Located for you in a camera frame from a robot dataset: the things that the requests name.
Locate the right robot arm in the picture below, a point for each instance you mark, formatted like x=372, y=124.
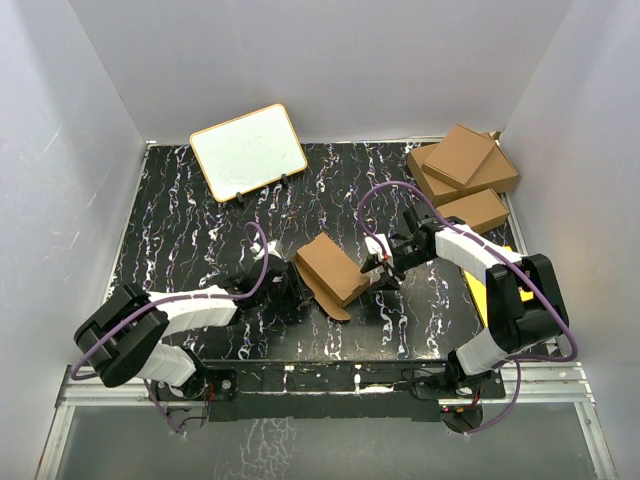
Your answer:
x=524, y=304

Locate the black base frame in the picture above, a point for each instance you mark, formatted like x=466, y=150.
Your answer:
x=420, y=390

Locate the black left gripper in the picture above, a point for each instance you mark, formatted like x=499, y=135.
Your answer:
x=297, y=291

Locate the whiteboard with orange frame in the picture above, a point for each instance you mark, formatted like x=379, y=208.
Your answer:
x=249, y=152

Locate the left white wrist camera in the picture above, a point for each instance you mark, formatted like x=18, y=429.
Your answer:
x=274, y=248

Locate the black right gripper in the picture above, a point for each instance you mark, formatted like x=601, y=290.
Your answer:
x=385, y=282

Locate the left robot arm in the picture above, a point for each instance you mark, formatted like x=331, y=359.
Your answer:
x=123, y=339

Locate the aluminium rail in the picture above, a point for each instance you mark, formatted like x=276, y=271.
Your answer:
x=532, y=382

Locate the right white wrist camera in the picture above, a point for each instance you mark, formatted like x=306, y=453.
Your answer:
x=378, y=247

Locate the cardboard box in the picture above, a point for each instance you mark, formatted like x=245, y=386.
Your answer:
x=497, y=173
x=481, y=211
x=458, y=157
x=333, y=277

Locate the yellow booklet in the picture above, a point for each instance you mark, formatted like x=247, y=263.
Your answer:
x=478, y=293

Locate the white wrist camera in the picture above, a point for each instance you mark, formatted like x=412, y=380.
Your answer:
x=378, y=247
x=274, y=248

